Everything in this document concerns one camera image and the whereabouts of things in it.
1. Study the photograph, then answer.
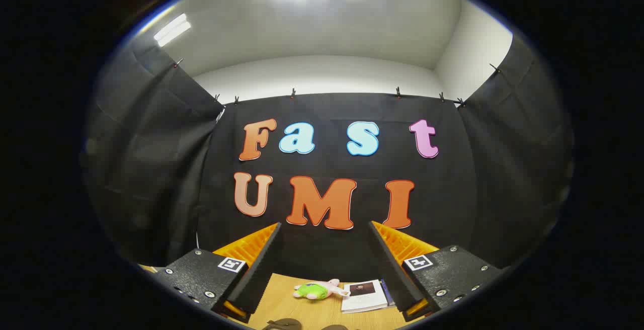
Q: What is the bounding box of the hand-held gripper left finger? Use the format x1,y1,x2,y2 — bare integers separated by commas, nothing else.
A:
150,222,282,324

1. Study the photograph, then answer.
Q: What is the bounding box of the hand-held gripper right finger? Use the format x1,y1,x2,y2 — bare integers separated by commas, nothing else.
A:
367,220,505,322

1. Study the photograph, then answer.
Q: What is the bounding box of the blue book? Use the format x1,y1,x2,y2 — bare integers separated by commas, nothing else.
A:
380,279,396,306

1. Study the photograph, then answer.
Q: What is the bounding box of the white paperback book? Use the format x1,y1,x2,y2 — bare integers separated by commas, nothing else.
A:
341,280,389,314

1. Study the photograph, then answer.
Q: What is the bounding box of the green and pink plush toy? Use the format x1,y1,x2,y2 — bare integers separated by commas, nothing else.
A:
293,279,351,301

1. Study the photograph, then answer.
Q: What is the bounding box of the black backdrop cloth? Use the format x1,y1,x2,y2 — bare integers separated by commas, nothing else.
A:
80,33,574,283

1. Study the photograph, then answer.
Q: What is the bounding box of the ceiling light panel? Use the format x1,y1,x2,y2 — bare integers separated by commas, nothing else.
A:
153,13,192,47

